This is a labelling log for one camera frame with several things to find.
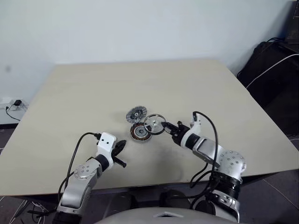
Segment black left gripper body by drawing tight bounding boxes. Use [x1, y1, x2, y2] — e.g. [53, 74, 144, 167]
[111, 141, 122, 164]

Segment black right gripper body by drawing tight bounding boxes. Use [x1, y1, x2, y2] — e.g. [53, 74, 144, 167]
[171, 120, 191, 147]

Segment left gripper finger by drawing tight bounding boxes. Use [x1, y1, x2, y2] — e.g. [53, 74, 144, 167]
[114, 156, 128, 169]
[116, 139, 128, 156]

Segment spoked rotor ring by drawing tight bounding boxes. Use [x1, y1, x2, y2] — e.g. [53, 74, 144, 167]
[142, 113, 167, 136]

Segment motor housing with copper windings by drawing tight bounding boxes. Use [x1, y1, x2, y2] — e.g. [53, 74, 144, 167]
[128, 123, 153, 143]

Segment silver round motor lid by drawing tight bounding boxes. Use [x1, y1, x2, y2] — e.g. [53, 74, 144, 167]
[126, 105, 148, 124]

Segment grey robot torso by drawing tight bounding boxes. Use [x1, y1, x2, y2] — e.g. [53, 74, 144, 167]
[93, 206, 237, 224]

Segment large dark rounded shape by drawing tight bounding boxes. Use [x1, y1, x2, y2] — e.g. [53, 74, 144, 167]
[159, 189, 195, 210]

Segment black bag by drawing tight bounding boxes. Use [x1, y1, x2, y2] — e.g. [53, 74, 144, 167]
[236, 38, 299, 140]

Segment white power strip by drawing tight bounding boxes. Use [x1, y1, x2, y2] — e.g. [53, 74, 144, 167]
[0, 97, 29, 111]

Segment dark equipment rack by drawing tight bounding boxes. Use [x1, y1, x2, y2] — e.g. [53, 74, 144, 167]
[285, 0, 299, 45]

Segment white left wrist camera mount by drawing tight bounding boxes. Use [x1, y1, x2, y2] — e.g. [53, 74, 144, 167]
[95, 132, 117, 169]

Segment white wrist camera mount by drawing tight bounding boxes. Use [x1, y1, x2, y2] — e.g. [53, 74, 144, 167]
[181, 113, 202, 150]
[95, 132, 117, 169]

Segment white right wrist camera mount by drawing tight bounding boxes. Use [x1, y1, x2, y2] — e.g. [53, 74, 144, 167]
[181, 113, 202, 150]

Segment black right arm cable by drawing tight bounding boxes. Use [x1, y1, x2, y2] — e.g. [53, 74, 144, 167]
[189, 111, 222, 210]

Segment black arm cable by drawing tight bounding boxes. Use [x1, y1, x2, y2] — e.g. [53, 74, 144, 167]
[57, 132, 101, 201]
[189, 111, 222, 210]

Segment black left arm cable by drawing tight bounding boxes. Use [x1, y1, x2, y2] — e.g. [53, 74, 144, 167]
[57, 132, 101, 201]

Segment black floor cable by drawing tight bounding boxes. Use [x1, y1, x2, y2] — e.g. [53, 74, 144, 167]
[26, 208, 57, 219]

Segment white cable on bag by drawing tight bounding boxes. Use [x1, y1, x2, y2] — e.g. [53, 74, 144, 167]
[246, 53, 299, 89]

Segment black power cable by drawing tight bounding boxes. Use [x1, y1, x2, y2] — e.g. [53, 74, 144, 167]
[5, 105, 22, 121]

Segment white floor cables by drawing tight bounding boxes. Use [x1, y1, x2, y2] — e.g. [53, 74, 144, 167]
[0, 196, 49, 224]

